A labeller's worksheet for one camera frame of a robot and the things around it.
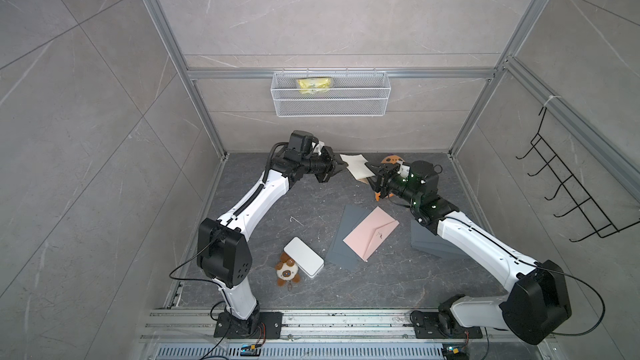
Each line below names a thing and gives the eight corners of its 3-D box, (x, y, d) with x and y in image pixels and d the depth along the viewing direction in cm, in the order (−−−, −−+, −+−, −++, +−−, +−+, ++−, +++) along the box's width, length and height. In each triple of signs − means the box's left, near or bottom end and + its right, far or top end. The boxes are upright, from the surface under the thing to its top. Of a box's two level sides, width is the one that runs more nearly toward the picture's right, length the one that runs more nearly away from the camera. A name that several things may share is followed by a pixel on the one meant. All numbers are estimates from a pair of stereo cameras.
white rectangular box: (282, 253, 90) (280, 247, 86) (296, 238, 93) (295, 233, 89) (313, 282, 83) (312, 277, 79) (327, 265, 87) (327, 260, 83)
